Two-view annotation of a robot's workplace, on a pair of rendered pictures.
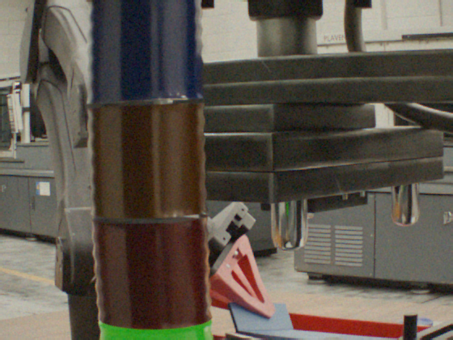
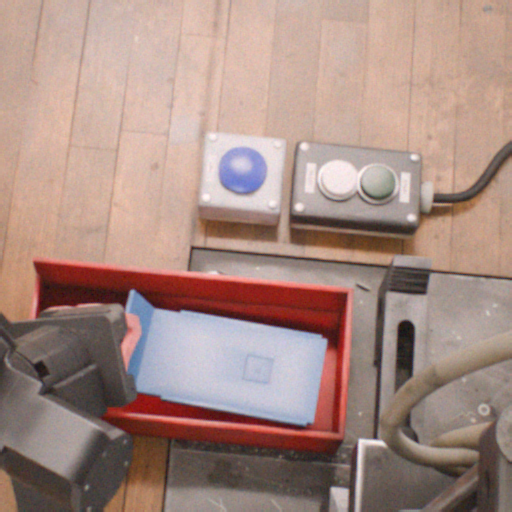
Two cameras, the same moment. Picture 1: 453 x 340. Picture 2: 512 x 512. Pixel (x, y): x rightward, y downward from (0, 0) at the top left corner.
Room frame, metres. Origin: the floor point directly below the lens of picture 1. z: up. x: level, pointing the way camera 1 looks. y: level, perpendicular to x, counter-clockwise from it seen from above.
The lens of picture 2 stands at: (0.65, 0.11, 1.94)
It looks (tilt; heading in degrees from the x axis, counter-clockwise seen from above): 71 degrees down; 313
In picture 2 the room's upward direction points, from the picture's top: 9 degrees clockwise
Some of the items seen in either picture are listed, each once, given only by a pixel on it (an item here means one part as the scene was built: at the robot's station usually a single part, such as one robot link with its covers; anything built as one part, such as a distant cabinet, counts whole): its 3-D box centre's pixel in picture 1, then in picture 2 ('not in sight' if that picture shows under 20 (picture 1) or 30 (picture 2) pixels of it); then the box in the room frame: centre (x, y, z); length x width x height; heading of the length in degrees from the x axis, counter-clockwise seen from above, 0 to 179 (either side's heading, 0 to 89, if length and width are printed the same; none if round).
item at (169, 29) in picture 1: (144, 48); not in sight; (0.31, 0.03, 1.17); 0.04 x 0.04 x 0.03
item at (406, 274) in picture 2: not in sight; (401, 313); (0.78, -0.20, 0.95); 0.06 x 0.03 x 0.09; 137
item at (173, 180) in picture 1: (146, 159); not in sight; (0.31, 0.03, 1.14); 0.04 x 0.04 x 0.03
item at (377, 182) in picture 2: not in sight; (376, 185); (0.88, -0.26, 0.93); 0.03 x 0.03 x 0.02
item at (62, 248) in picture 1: (97, 264); not in sight; (0.98, 0.14, 1.00); 0.09 x 0.06 x 0.06; 112
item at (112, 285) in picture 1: (150, 269); not in sight; (0.31, 0.03, 1.10); 0.04 x 0.04 x 0.03
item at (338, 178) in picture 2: not in sight; (338, 181); (0.90, -0.24, 0.93); 0.03 x 0.03 x 0.02
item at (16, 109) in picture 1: (17, 112); not in sight; (9.30, 2.11, 1.27); 0.23 x 0.18 x 0.38; 133
